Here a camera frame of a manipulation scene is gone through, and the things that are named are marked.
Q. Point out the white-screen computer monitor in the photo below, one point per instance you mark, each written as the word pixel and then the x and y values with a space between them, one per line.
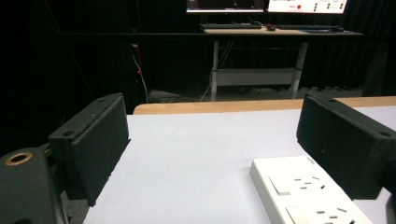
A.
pixel 306 6

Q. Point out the blue mouse pad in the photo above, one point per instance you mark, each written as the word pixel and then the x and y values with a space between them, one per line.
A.
pixel 320 31

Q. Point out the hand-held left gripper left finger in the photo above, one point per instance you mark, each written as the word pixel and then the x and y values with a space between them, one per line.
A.
pixel 93 146

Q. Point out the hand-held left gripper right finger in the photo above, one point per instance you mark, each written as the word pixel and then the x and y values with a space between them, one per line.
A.
pixel 342 146

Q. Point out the white power strip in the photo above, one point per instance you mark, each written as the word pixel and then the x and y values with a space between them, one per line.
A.
pixel 306 194

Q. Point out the white table cover sheet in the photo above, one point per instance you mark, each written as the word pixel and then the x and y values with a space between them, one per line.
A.
pixel 199 168

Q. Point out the black computer mouse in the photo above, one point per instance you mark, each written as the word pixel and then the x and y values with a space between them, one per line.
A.
pixel 271 28
pixel 337 29

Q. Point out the dark-screen computer monitor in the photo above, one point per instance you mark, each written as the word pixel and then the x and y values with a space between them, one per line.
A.
pixel 224 5

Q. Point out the black keyboard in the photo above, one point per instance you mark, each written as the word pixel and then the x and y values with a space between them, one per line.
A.
pixel 303 27
pixel 230 26

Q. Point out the white-legged wooden desk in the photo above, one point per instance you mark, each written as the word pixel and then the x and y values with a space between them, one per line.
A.
pixel 258 62

